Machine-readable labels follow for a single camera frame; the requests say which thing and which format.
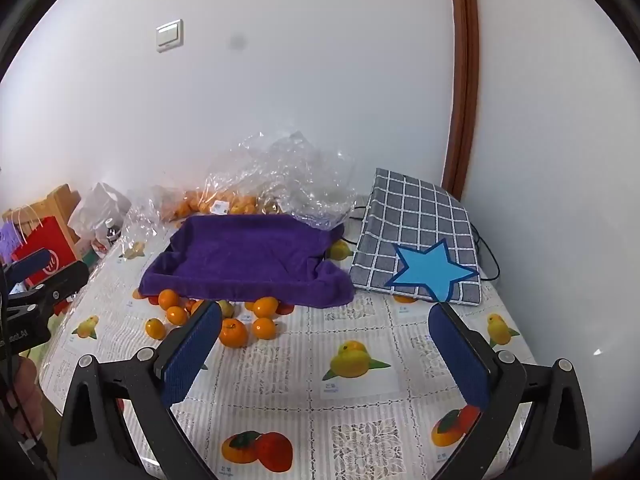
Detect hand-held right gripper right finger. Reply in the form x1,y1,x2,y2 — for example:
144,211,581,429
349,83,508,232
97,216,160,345
427,302,593,480

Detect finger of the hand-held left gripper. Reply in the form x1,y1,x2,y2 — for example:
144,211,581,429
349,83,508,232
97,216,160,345
10,249,51,281
22,260,90,316

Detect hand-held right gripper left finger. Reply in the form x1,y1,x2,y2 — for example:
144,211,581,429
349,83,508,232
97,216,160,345
57,300,223,480

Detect large orange with green stem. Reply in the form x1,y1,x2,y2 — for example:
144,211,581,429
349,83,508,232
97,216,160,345
219,318,250,349

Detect purple towel covered tray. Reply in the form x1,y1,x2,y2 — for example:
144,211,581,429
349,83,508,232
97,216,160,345
138,214,356,309

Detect person's left hand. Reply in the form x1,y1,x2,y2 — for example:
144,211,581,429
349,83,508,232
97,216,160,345
0,355,46,441

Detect red paper bag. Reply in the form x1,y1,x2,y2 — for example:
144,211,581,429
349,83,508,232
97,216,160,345
11,216,91,288

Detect purple paper bag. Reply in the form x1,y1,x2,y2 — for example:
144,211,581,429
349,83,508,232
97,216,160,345
0,222,23,266

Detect white plastic bag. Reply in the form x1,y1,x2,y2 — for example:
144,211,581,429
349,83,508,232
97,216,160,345
67,182,132,256

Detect small clear plastic bag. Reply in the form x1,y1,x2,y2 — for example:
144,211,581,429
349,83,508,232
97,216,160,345
122,185,186,256

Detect grey checked bag blue star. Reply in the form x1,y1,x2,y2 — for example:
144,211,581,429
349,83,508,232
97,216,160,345
348,167,483,307

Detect heap of bagged oranges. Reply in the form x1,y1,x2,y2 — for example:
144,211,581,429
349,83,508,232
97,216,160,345
172,189,261,221

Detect crumpled clear plastic bag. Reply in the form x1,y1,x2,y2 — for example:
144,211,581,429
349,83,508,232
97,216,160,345
207,130,358,231

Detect black cable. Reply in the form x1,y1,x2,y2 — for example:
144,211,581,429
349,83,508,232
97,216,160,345
347,197,501,283

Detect white light switch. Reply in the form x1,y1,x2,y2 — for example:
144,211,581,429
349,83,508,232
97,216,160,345
155,19,184,54

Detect brown wooden door frame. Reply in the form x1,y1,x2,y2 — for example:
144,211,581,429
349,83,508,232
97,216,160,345
440,0,482,196

